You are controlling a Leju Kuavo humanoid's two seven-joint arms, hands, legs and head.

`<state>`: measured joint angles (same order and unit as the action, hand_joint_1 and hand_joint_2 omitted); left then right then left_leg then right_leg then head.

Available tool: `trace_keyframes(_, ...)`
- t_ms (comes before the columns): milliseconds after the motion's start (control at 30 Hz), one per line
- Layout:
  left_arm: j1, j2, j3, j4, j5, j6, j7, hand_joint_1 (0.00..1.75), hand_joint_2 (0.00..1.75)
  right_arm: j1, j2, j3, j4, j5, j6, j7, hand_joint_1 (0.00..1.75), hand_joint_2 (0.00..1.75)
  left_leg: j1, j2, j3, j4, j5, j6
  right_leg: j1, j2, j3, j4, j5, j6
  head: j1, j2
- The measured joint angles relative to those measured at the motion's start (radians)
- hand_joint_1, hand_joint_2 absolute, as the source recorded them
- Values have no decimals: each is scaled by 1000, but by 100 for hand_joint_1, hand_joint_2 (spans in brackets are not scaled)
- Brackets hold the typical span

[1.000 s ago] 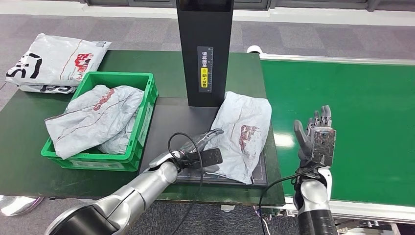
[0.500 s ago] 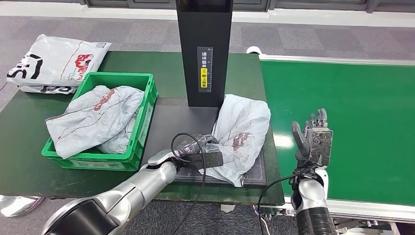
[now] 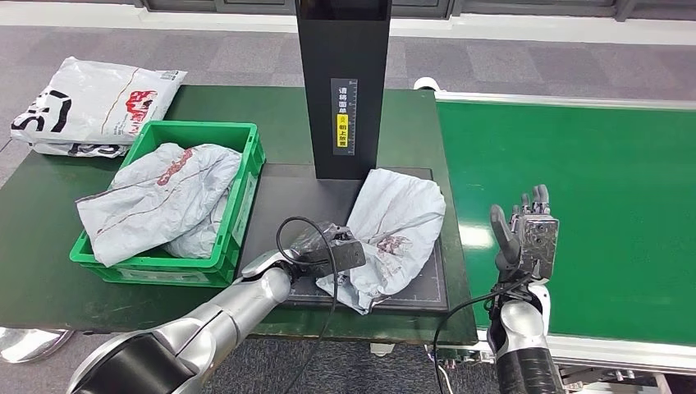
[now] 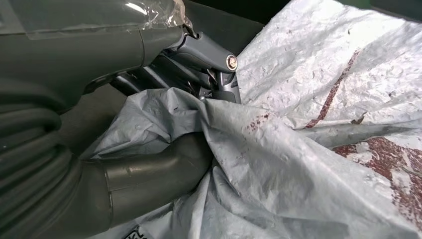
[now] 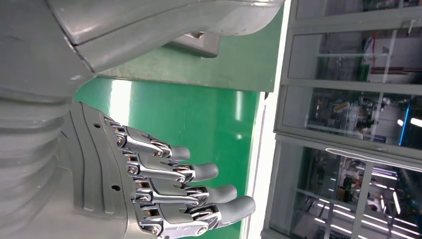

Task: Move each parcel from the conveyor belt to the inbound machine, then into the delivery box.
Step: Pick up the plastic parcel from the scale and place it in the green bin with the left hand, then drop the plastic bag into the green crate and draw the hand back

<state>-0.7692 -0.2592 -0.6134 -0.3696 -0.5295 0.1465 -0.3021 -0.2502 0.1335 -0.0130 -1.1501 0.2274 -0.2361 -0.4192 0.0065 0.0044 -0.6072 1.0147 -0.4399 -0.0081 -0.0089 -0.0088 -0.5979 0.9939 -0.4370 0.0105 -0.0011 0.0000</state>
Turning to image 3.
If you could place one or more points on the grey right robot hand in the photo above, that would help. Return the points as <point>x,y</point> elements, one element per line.
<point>505,245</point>

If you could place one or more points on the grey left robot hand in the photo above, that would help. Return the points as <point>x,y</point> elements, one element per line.
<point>321,236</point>

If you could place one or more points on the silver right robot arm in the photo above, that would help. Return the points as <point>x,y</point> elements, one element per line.
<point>522,337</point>

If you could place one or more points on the green conveyor belt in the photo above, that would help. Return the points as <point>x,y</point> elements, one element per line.
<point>598,163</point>

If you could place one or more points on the white conveyor roller end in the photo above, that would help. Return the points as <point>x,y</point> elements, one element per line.
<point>427,84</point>

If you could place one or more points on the white poly parcel black print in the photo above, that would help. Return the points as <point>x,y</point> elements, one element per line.
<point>81,148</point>

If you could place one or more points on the white poly parcel red logo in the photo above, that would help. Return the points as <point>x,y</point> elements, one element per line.
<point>98,98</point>

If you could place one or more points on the dark grey scanner platform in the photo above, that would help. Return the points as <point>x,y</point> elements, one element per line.
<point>288,196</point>

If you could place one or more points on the white crate side label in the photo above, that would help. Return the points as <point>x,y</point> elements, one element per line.
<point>246,209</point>

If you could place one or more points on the white table foot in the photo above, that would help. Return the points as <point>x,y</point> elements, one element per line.
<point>380,349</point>

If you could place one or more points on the black yellow column label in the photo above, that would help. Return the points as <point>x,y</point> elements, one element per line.
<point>345,109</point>

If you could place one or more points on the green plastic crate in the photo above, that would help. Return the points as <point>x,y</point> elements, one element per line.
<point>217,133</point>

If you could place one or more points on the black scanner column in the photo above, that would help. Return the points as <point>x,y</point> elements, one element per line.
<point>331,54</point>

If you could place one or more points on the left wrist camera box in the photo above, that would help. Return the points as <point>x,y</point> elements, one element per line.
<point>340,258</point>

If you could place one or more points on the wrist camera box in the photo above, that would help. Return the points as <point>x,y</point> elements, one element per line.
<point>340,258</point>
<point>538,245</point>

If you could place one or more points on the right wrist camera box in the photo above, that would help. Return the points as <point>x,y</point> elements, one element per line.
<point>538,245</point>

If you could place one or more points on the aluminium conveyor frame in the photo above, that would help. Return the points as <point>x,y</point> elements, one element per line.
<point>625,356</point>

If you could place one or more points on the dark window frame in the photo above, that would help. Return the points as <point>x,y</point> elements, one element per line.
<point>489,6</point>

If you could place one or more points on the shiny silver base plate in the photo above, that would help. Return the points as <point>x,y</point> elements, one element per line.
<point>27,345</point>

